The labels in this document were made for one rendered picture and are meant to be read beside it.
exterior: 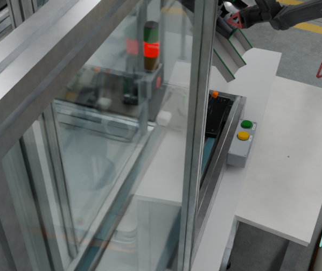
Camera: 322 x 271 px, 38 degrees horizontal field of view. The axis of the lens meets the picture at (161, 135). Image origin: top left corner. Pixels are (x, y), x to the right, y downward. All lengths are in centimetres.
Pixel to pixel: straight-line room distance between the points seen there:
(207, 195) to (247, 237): 116
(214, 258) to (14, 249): 128
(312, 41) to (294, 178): 280
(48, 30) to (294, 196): 154
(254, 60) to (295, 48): 195
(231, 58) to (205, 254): 92
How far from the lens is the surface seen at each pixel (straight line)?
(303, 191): 179
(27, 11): 91
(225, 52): 209
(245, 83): 226
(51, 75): 28
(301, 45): 442
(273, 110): 212
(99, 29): 32
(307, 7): 158
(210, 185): 160
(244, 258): 261
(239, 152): 173
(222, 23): 193
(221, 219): 164
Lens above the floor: 212
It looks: 41 degrees down
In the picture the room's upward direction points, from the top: 1 degrees clockwise
